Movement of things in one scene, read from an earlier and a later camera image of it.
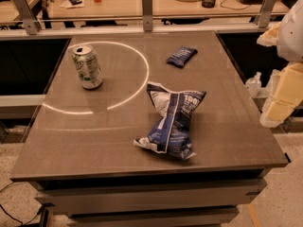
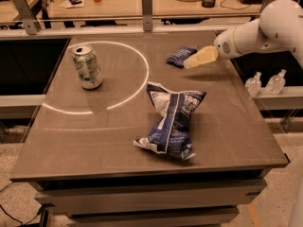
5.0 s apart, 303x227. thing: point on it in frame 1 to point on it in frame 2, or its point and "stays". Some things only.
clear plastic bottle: x=253 y=85 stays
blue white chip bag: x=171 y=132 stays
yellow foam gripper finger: x=270 y=37 to x=191 y=61
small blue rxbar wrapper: x=182 y=57 stays
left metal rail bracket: x=31 y=25 stays
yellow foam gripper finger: x=289 y=96 to x=206 y=55
